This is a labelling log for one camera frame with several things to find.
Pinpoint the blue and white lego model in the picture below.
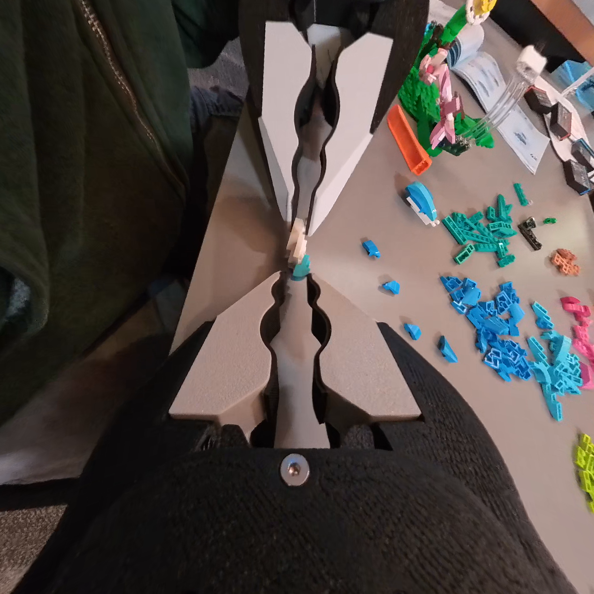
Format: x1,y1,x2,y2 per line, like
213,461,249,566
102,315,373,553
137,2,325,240
401,181,441,227

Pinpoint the black battery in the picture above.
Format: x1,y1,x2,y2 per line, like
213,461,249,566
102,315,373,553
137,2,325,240
549,104,574,140
524,87,553,115
563,160,593,196
570,139,594,170

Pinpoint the white stepped lego assembly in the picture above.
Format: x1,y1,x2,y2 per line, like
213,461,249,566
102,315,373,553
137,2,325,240
286,217,310,268

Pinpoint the pile of coral lego pieces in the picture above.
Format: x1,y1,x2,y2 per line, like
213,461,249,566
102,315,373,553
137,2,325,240
550,248,581,277

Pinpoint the person's leg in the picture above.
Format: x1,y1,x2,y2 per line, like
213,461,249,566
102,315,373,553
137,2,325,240
187,51,249,140

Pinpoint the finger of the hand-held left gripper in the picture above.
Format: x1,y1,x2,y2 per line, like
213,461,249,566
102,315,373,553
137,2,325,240
305,32,396,236
259,21,316,223

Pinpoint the orange brick separator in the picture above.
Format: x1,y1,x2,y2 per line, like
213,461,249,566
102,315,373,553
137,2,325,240
387,104,433,176

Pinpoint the pile of blue lego pieces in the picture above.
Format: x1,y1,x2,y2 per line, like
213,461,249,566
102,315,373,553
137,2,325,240
439,276,532,384

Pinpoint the pile of lime lego pieces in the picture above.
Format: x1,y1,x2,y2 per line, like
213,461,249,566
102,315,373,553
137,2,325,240
574,433,594,514

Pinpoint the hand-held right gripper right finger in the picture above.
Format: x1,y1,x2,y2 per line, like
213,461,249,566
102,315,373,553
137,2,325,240
309,275,423,438

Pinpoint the clear plastic tube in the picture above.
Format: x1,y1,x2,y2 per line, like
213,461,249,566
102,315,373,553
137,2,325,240
482,45,549,141

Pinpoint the white curved tray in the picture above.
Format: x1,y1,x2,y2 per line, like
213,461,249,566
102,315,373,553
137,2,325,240
533,75,594,196

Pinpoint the black lego piece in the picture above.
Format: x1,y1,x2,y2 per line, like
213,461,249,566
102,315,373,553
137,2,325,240
517,217,543,252

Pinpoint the instruction booklet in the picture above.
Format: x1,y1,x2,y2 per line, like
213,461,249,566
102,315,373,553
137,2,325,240
447,22,551,175

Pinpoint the pile of teal lego pieces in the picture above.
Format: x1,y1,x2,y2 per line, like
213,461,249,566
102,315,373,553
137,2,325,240
440,182,530,268

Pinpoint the lego flower model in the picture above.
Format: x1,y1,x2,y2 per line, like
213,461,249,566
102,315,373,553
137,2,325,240
398,0,498,159

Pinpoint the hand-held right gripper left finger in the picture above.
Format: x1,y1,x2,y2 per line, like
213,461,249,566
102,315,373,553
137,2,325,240
169,271,286,438

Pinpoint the pile of pink lego pieces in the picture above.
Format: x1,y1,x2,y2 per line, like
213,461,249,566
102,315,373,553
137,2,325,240
560,296,594,391

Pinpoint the pile of turquoise lego pieces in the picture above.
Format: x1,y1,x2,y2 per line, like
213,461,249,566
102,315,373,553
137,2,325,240
526,301,583,422

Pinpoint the green zip jacket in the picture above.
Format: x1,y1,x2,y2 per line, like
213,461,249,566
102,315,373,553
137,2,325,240
0,0,198,426

